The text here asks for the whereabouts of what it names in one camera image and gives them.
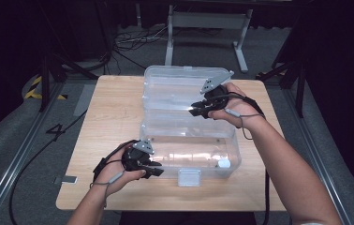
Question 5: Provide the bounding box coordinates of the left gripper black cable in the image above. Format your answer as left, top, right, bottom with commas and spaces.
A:
92, 139, 139, 184

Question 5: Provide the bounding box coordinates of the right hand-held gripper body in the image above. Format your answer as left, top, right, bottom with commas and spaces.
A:
199, 70, 235, 111

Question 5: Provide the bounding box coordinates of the small white-capped bottle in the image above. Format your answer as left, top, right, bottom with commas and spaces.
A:
216, 158, 231, 170

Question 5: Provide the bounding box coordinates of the grey wrist strap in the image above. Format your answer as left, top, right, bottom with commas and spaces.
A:
89, 171, 126, 209
224, 107, 266, 141

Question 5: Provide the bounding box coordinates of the person's right hand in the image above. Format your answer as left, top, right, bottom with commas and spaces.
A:
207, 82, 262, 130

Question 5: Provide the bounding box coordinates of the yellow black hazard tape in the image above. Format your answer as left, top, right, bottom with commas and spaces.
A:
23, 75, 68, 101

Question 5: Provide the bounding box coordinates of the left grey wrist strap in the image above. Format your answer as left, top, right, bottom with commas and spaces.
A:
89, 171, 126, 209

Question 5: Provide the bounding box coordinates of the right grey wrist strap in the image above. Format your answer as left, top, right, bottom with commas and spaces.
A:
224, 107, 266, 141

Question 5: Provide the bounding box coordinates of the grey metal desk frame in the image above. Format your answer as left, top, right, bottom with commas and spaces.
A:
164, 4, 254, 74

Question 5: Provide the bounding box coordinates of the clear plastic storage box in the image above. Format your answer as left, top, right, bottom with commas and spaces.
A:
139, 65, 243, 188

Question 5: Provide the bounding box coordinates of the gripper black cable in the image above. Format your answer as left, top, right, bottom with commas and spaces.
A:
92, 139, 139, 184
209, 92, 272, 225

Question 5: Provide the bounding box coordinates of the small grey tape piece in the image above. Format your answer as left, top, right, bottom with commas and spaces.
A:
52, 175, 79, 186

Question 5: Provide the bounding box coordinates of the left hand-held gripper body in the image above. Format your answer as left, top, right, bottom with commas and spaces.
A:
122, 139, 155, 173

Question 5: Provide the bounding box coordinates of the black metal stand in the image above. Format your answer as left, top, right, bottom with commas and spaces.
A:
256, 46, 310, 119
38, 0, 99, 113

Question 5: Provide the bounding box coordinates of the bundle of floor cables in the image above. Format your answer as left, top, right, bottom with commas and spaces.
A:
113, 26, 170, 53

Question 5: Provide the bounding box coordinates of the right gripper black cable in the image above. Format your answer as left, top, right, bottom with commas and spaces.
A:
209, 92, 272, 225

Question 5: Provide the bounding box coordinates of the person's left hand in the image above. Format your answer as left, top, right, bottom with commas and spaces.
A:
96, 142, 147, 196

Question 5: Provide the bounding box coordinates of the grey floor tape strip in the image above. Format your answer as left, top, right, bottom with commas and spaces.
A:
73, 83, 96, 117

